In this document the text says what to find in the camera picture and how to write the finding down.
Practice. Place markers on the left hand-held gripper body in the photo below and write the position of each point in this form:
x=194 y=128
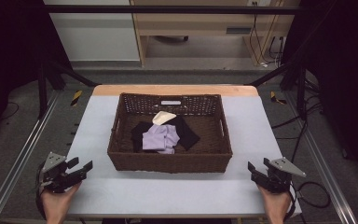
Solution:
x=54 y=161

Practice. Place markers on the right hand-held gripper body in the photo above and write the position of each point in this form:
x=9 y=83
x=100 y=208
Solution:
x=284 y=166

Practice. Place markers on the person's right hand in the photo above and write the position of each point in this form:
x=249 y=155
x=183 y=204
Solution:
x=276 y=207

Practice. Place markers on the person's left hand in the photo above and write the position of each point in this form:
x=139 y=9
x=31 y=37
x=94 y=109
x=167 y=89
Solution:
x=57 y=205

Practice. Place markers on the light grey table mat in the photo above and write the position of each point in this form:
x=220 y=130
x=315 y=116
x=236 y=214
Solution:
x=248 y=130

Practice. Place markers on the yellow black tape strip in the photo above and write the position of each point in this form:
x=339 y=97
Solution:
x=76 y=97
x=275 y=98

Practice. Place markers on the black cloth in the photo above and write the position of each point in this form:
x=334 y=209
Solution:
x=137 y=133
x=186 y=133

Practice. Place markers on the black metal stand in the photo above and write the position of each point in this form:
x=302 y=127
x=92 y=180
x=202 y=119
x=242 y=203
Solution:
x=301 y=90
x=42 y=90

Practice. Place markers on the light purple cloth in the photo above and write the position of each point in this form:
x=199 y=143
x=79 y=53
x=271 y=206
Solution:
x=157 y=138

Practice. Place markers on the brown wicker basket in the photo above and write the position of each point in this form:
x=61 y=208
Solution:
x=167 y=163

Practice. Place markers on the cream cloth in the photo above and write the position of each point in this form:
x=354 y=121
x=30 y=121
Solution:
x=163 y=118

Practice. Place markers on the black curtain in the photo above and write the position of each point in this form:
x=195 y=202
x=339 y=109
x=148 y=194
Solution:
x=345 y=77
x=9 y=46

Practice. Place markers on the white cabinet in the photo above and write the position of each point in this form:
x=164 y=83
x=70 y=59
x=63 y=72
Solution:
x=96 y=34

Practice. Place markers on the wooden desk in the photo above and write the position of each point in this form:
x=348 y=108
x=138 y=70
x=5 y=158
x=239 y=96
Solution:
x=199 y=25

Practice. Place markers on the black horizontal bar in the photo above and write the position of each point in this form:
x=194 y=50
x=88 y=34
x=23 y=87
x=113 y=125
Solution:
x=167 y=9

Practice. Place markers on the aluminium rail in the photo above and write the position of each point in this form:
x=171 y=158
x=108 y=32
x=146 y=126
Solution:
x=18 y=158
x=321 y=158

